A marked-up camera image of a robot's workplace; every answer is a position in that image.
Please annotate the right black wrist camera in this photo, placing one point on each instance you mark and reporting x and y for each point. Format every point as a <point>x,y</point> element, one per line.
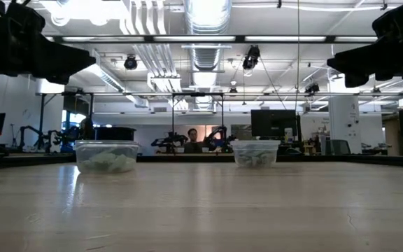
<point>401,21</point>

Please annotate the black overhead camera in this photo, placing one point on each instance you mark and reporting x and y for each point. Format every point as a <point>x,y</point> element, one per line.
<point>252,56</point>

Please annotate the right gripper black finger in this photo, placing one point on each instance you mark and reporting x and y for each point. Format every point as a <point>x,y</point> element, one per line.
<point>362,59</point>
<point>357,80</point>

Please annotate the pale green bold-print packet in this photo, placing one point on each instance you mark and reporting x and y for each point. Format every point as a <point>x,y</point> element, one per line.
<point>265,159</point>

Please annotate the black ceiling spotlight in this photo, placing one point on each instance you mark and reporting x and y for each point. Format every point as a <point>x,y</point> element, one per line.
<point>130,63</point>

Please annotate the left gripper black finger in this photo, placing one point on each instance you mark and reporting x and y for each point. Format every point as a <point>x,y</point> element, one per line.
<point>52,78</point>
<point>65,59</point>

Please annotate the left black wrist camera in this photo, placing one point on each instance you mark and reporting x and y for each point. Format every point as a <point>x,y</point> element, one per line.
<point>26,19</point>

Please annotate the silver ventilation duct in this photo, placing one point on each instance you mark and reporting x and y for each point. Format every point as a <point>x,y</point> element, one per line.
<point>206,57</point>

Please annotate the black rig crossbar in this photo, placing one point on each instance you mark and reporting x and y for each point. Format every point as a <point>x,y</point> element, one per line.
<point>240,38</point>

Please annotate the background black robot arm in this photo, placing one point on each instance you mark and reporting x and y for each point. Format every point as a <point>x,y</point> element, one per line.
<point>217,136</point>
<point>30,130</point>
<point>168,140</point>

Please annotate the white pillar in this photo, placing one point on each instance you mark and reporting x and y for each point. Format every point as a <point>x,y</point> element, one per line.
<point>345,119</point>

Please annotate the person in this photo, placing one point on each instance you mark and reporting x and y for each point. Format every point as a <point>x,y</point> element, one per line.
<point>192,141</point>
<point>86,127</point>

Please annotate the grey office chair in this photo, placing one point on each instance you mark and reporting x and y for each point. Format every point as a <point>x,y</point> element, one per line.
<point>339,147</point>

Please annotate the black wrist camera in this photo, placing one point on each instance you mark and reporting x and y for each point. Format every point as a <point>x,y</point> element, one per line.
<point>401,21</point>
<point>26,19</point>

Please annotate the black computer monitor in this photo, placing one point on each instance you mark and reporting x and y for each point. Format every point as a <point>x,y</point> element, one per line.
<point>273,122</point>

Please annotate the rectangular clear plastic container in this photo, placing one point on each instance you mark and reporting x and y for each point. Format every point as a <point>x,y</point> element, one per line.
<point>106,147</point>

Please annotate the round clear plastic container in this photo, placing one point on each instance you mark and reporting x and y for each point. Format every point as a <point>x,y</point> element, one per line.
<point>255,146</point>

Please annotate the background black rig frame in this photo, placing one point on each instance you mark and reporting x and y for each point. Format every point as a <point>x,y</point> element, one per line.
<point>198,94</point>

